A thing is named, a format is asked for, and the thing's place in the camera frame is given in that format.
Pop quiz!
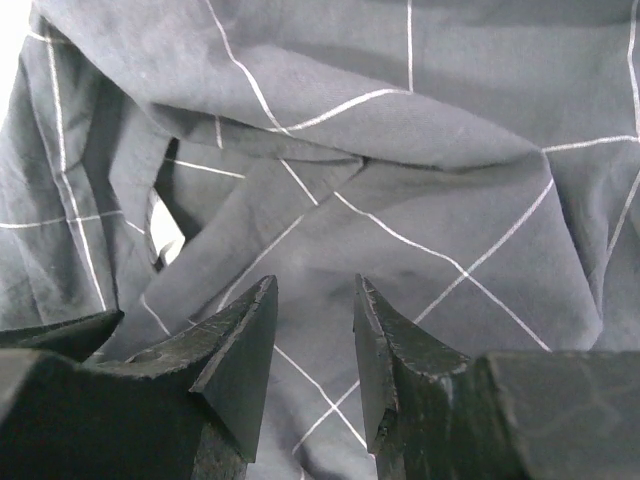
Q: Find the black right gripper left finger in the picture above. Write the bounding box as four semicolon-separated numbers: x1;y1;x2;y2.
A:
1;276;278;479

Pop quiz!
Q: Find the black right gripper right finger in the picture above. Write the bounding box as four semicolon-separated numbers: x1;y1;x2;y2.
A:
353;277;639;479

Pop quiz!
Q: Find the cream bear print pillow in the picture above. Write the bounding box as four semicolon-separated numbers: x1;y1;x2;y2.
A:
146;189;186;270

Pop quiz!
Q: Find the dark grey checked pillowcase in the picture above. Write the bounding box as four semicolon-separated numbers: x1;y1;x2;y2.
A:
1;1;639;479

